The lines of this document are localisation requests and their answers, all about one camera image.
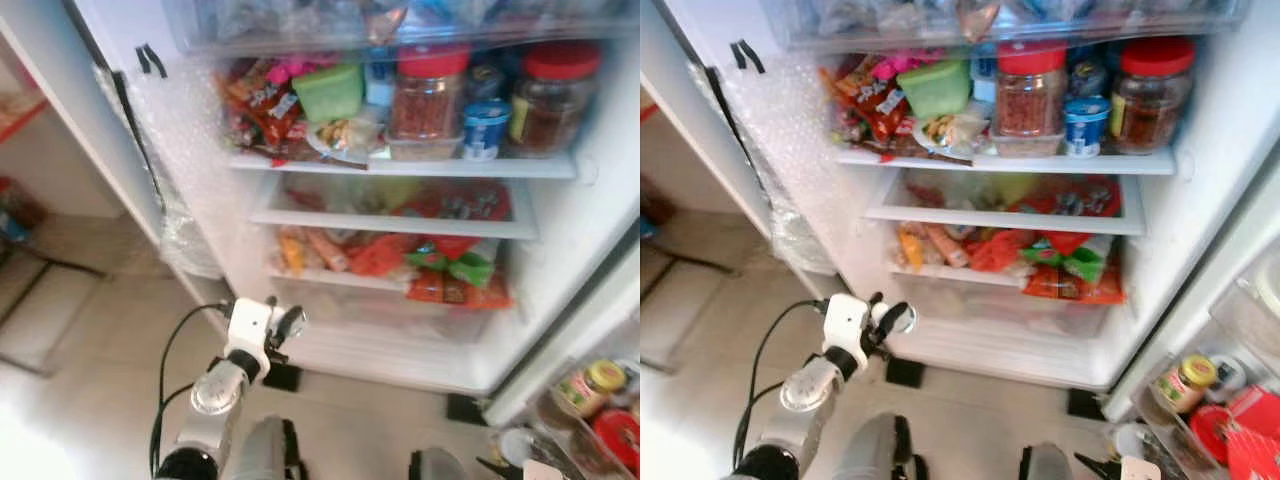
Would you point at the red round lid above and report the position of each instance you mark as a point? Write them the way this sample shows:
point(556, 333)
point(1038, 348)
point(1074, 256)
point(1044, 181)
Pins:
point(618, 440)
point(1215, 435)

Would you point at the wrapped food bowl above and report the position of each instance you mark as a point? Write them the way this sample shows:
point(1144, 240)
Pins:
point(950, 135)
point(345, 140)

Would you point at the blue white yogurt cup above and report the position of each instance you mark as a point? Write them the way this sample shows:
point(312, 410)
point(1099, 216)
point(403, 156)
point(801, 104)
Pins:
point(487, 130)
point(1087, 127)

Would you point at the bubble wrap sheet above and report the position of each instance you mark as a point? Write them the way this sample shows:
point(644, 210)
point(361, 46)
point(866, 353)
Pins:
point(780, 150)
point(180, 150)

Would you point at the white fridge door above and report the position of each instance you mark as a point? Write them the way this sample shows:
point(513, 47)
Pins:
point(1180, 300)
point(560, 320)

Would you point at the white cupboard side panel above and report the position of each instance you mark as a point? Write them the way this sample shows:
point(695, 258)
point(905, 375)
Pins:
point(690, 120)
point(60, 100)

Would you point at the yellow lid jar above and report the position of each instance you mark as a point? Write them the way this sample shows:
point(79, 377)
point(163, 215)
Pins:
point(590, 388)
point(1185, 383)

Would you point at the orange red packet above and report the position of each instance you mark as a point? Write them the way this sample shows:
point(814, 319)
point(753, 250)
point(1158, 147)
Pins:
point(1075, 290)
point(460, 295)

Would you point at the salmon packet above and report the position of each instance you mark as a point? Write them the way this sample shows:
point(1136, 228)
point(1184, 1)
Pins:
point(328, 250)
point(946, 245)

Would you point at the green plastic container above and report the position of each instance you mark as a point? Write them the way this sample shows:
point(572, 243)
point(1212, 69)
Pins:
point(933, 90)
point(328, 93)

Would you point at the plain red packet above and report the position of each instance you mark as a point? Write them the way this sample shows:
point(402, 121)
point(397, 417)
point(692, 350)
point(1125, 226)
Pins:
point(380, 255)
point(1000, 250)

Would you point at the black clip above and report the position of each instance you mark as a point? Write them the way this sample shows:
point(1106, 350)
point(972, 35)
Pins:
point(150, 60)
point(746, 56)

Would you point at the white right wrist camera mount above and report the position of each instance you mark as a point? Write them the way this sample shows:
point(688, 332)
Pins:
point(1140, 469)
point(543, 472)

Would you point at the white fridge shelf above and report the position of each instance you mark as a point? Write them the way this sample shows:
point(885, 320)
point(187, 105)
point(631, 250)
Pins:
point(400, 167)
point(1000, 164)

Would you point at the green packet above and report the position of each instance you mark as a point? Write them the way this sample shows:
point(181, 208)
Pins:
point(465, 265)
point(1082, 260)

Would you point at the large red lid jar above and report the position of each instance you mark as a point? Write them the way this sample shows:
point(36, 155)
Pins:
point(1152, 98)
point(555, 100)

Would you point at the white round cup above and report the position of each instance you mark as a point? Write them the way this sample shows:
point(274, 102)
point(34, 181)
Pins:
point(1130, 441)
point(520, 447)

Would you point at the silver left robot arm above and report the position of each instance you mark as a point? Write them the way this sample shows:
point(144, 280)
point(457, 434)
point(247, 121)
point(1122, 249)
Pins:
point(805, 390)
point(215, 395)

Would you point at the black fridge foot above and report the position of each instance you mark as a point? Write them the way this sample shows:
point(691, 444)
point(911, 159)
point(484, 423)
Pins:
point(1087, 404)
point(905, 373)
point(467, 409)
point(282, 378)

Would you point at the blue white carton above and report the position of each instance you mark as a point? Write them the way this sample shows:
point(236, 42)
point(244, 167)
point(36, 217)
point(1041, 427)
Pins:
point(379, 80)
point(984, 75)

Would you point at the red flat packet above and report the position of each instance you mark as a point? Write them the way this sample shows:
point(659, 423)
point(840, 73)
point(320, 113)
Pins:
point(1258, 440)

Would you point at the red snack packet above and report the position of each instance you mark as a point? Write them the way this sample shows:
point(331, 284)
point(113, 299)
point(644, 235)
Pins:
point(262, 110)
point(868, 105)

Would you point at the pink packet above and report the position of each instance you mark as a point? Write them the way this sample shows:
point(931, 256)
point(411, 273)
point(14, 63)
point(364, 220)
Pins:
point(300, 70)
point(903, 66)

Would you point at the red lid glass jar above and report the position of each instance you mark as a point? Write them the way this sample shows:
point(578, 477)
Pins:
point(428, 100)
point(1028, 98)

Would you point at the grey floor mat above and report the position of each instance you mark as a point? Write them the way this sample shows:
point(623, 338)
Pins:
point(45, 315)
point(680, 310)

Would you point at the tall fridge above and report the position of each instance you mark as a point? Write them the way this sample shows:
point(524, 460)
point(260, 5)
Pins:
point(1210, 170)
point(600, 170)

